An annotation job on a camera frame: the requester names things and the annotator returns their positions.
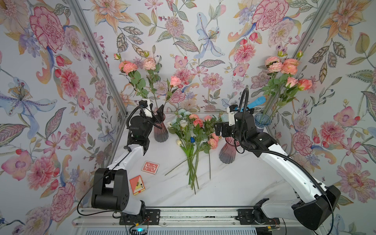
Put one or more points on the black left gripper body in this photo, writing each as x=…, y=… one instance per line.
x=148, y=124

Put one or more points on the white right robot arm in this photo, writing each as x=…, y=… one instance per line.
x=315, y=201

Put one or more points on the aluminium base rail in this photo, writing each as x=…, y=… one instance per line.
x=188, y=221

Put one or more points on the purple glass vase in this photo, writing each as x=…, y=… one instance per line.
x=262, y=120

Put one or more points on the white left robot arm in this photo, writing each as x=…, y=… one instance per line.
x=110, y=190

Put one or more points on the artificial flower bunch on table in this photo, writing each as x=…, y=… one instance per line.
x=195, y=135

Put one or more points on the pink flower stem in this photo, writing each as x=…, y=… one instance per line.
x=286, y=93
x=304, y=84
x=130, y=70
x=287, y=65
x=152, y=69
x=273, y=66

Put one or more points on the red playing card box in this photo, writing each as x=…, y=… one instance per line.
x=150, y=167

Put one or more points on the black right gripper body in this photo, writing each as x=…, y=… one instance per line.
x=228, y=131

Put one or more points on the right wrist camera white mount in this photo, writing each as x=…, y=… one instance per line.
x=231, y=111

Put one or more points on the pink glass vase back left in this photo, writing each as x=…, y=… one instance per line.
x=160, y=132

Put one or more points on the blue toy microphone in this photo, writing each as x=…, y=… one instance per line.
x=259, y=101

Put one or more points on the orange yellow card box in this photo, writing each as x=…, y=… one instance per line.
x=137, y=185

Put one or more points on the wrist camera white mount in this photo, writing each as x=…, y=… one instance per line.
x=231, y=111
x=145, y=105

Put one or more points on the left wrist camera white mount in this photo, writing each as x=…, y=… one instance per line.
x=145, y=105

